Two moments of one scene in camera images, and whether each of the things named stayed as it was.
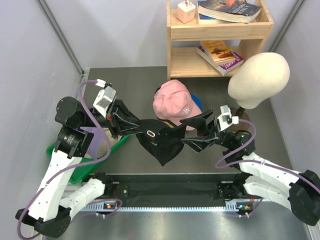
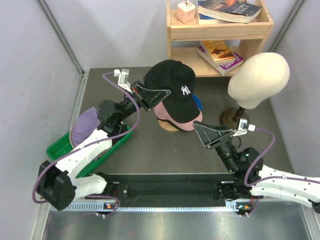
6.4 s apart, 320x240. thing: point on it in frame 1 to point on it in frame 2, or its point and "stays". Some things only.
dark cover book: [237, 10] stays
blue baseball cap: [198, 101] stays
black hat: [163, 141] to [179, 77]
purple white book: [223, 68] stays
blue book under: [203, 19] stays
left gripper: [113, 118] to [149, 97]
